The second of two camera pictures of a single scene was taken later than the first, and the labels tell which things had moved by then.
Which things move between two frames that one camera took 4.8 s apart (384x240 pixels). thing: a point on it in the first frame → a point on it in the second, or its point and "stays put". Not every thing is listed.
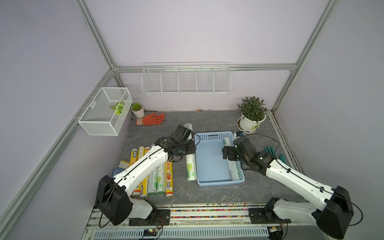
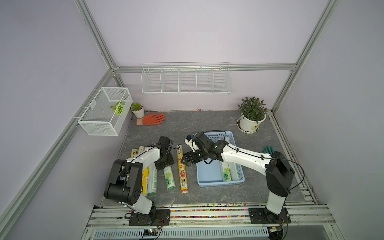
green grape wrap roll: x=160 y=179 → x=169 y=178
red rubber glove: x=150 y=119 stays put
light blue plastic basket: x=212 y=169 stays put
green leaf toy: x=118 y=107 stays put
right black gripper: x=230 y=155 → x=192 y=159
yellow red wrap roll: x=169 y=179 → x=182 y=175
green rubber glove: x=270 y=150 stays put
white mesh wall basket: x=106 y=113 stays put
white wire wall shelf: x=181 y=78 stays put
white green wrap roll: x=191 y=161 → x=226 y=171
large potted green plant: x=253 y=112 stays put
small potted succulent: x=137 y=109 stays put
